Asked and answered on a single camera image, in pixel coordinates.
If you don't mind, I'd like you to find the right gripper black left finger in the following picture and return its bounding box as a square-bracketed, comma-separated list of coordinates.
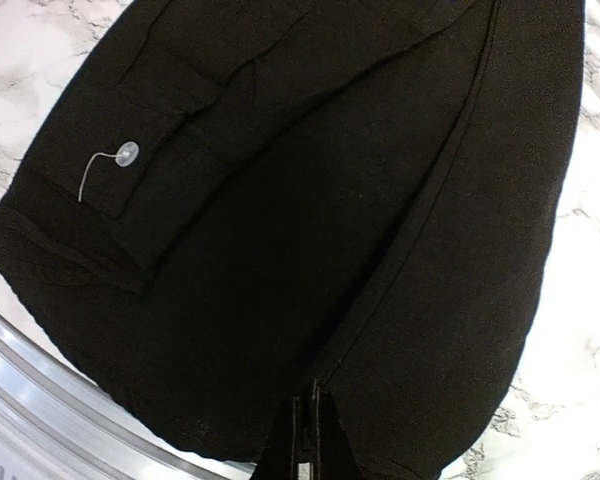
[254, 397, 304, 480]

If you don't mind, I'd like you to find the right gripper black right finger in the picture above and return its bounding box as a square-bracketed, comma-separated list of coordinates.
[309, 381, 363, 480]

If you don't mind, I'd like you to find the black long sleeve shirt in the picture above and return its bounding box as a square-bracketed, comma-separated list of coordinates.
[0, 1, 585, 479]

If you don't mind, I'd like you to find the aluminium table front rail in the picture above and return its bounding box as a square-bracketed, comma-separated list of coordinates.
[0, 316, 254, 479]

